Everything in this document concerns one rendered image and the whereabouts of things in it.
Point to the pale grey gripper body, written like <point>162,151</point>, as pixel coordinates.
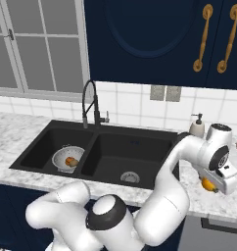
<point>227,185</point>

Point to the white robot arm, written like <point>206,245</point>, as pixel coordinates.
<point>163,202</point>

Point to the black double sink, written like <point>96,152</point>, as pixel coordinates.
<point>140,153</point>

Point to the silver sink drain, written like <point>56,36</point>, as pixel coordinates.
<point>130,177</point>

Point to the black spring sink faucet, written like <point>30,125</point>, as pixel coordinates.
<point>97,111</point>

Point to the brown kiwi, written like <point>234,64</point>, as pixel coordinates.
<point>74,162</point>

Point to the orange peach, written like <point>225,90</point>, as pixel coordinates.
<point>69,160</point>

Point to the white colander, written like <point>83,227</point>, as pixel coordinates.
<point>60,158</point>

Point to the orange fruit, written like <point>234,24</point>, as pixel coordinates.
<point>208,185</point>

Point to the grey dishwasher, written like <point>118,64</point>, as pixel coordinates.
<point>218,240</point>

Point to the white soap dispenser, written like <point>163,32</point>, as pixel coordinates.
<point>197,128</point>

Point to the plain navy cupboard door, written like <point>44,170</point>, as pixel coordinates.
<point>234,78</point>

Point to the navy cupboard door oval inset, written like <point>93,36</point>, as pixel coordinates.
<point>146,39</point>

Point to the navy base cupboards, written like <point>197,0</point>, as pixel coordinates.
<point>12,219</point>

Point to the white framed window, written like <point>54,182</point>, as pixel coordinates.
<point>42,45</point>

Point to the dark window latch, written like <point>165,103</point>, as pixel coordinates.
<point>10,34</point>

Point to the grey wall outlet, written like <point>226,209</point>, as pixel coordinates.
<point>173,93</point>
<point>157,92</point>

